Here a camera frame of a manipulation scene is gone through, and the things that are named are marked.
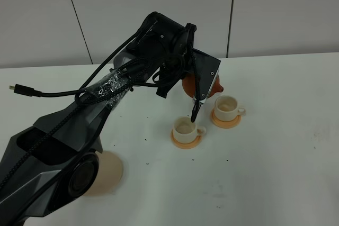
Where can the white teacup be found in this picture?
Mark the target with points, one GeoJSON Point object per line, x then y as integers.
{"type": "Point", "coordinates": [227, 108]}
{"type": "Point", "coordinates": [185, 131]}

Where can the near white teacup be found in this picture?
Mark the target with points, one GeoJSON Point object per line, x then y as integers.
{"type": "Point", "coordinates": [185, 131]}

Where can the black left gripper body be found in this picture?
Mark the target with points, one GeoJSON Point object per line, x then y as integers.
{"type": "Point", "coordinates": [174, 70]}

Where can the far white teacup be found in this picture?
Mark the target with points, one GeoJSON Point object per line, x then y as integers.
{"type": "Point", "coordinates": [227, 108]}

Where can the beige round teapot saucer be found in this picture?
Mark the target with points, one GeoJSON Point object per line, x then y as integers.
{"type": "Point", "coordinates": [109, 175]}

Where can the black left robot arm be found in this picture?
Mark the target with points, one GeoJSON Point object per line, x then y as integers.
{"type": "Point", "coordinates": [55, 161]}

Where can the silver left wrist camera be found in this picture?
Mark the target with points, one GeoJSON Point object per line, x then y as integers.
{"type": "Point", "coordinates": [205, 85]}

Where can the brown clay teapot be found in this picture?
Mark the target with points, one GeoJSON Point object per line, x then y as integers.
{"type": "Point", "coordinates": [188, 84]}

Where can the far orange coaster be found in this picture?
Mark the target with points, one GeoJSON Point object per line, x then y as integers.
{"type": "Point", "coordinates": [224, 124]}

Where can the orange coaster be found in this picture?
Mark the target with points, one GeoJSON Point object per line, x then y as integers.
{"type": "Point", "coordinates": [190, 145]}
{"type": "Point", "coordinates": [224, 124]}

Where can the near orange coaster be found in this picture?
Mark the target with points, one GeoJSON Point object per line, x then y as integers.
{"type": "Point", "coordinates": [190, 145]}

